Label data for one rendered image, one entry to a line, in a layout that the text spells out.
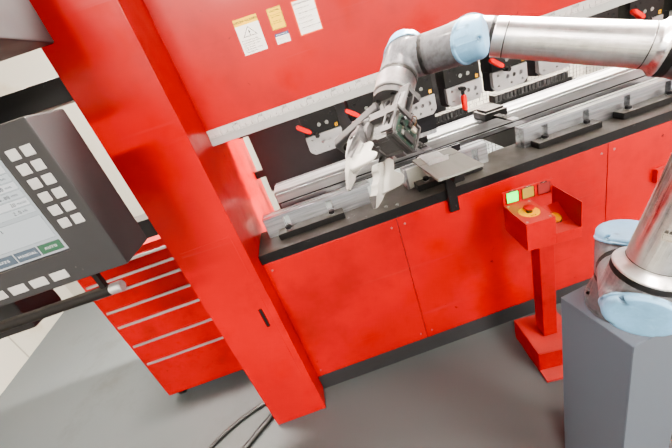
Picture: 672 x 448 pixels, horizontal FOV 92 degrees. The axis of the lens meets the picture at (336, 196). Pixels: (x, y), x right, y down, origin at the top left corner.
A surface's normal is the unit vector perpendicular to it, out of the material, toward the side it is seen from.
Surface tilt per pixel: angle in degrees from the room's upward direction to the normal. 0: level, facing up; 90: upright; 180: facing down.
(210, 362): 90
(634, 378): 90
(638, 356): 90
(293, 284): 90
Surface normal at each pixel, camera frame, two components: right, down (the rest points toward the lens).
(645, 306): -0.48, 0.61
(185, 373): 0.15, 0.37
